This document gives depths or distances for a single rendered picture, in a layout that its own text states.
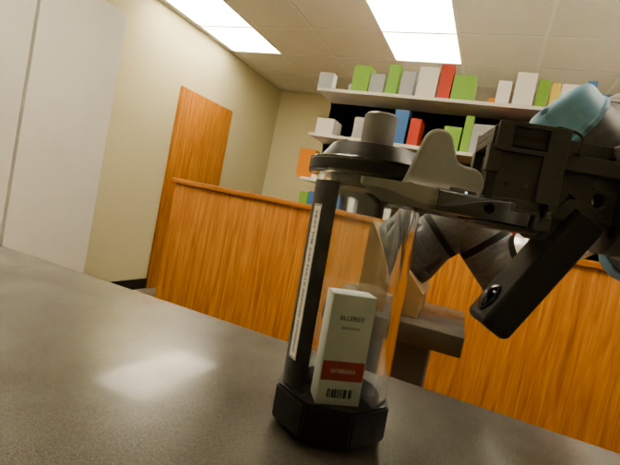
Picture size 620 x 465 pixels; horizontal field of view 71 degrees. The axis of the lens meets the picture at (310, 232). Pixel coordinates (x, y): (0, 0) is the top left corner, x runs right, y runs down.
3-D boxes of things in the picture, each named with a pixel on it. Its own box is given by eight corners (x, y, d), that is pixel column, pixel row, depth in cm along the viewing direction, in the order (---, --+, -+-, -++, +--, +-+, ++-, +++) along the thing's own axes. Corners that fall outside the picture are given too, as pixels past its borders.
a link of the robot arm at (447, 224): (430, 211, 107) (480, 180, 103) (460, 258, 104) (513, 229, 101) (426, 209, 95) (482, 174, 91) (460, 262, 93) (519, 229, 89)
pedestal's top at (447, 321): (345, 295, 124) (348, 281, 124) (461, 327, 113) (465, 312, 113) (306, 314, 94) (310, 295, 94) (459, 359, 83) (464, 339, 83)
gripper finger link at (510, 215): (416, 184, 34) (506, 204, 37) (411, 207, 34) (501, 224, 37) (452, 185, 30) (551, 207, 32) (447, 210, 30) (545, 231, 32)
